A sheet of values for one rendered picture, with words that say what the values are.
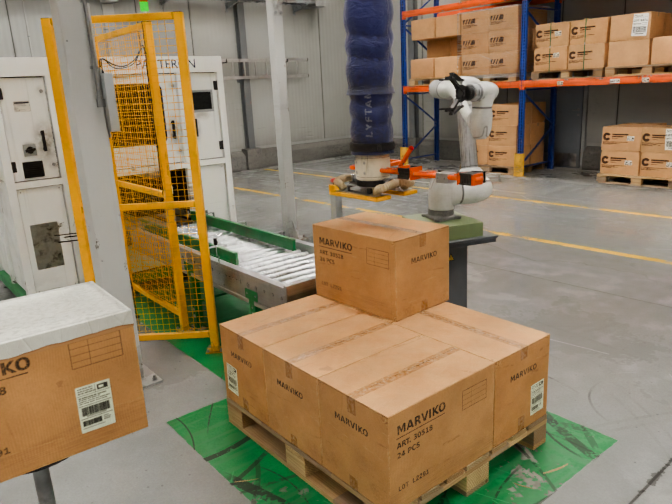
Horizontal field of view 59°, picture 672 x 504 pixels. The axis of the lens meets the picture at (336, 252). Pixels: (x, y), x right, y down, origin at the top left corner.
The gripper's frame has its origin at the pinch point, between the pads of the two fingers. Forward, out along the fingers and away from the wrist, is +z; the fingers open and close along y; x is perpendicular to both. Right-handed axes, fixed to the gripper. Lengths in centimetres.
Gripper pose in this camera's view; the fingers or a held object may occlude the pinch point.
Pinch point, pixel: (442, 94)
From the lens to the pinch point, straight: 298.8
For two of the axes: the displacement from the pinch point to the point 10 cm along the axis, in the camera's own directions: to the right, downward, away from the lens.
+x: -6.5, -1.7, 7.4
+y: 0.5, 9.6, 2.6
